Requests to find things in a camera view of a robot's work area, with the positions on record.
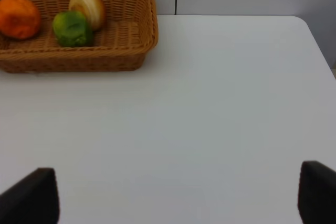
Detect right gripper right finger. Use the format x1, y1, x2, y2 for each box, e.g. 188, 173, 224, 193
298, 161, 335, 224

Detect red yellow peach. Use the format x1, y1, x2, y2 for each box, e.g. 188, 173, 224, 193
68, 0, 106, 31

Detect tan wicker basket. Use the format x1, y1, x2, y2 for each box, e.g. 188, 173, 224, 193
1, 0, 159, 73

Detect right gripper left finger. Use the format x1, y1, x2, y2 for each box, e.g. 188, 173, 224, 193
1, 168, 60, 224

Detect orange mandarin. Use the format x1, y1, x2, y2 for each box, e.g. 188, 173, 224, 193
1, 0, 41, 40

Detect green lime fruit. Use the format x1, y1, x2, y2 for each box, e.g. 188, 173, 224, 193
52, 10, 94, 47

